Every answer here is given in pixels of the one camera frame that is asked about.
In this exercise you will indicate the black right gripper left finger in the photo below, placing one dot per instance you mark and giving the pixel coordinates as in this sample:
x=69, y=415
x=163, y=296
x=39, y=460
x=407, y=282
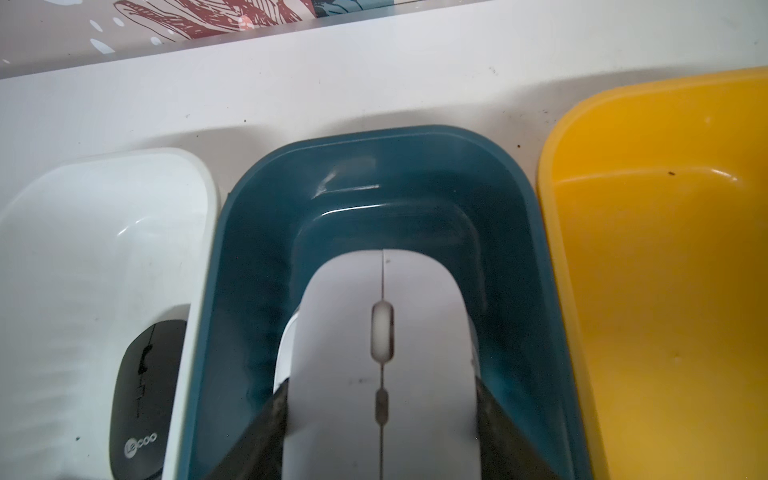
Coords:
x=258, y=453

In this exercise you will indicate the white storage box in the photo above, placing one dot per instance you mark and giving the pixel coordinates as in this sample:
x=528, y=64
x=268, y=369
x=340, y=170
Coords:
x=92, y=254

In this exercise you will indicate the yellow storage box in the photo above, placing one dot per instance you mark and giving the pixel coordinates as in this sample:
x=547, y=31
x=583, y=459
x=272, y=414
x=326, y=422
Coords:
x=654, y=199

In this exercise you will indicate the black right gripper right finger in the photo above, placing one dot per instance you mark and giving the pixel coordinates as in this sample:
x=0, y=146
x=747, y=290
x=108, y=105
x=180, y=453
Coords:
x=505, y=451

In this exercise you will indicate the black mouse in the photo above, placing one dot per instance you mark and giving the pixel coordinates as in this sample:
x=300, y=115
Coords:
x=143, y=401

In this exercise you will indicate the white mouse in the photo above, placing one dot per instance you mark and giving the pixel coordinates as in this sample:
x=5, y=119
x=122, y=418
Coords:
x=383, y=373
x=284, y=358

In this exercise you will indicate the teal storage box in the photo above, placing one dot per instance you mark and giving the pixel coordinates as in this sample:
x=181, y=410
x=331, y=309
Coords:
x=442, y=191

